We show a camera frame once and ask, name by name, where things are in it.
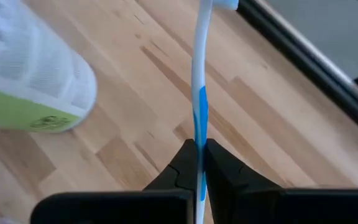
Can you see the blue and white toothbrush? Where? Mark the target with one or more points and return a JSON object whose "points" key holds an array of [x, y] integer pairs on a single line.
{"points": [[199, 62]]}

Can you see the black aluminium frame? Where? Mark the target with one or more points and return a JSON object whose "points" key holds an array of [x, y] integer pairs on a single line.
{"points": [[306, 59]]}

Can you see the disinfecting wipes canister green label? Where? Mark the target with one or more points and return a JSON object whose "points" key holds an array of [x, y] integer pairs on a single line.
{"points": [[26, 62]]}

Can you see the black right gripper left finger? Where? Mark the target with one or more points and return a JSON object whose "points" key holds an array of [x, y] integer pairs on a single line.
{"points": [[185, 168]]}

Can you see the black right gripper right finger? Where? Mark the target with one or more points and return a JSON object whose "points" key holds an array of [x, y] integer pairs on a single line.
{"points": [[225, 174]]}

